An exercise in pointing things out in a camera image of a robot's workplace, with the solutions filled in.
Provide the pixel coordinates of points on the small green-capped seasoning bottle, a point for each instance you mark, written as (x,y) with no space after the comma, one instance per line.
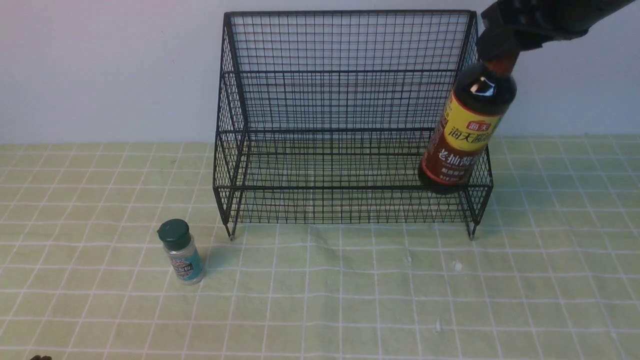
(178,242)

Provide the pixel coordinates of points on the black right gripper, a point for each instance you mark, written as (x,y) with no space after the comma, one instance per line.
(512,26)

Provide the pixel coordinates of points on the black wire mesh rack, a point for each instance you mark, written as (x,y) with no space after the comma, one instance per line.
(323,116)

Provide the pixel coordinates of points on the green checkered tablecloth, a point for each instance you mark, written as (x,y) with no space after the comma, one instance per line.
(553,272)

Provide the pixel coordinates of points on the dark soy sauce bottle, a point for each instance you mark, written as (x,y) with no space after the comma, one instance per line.
(478,101)

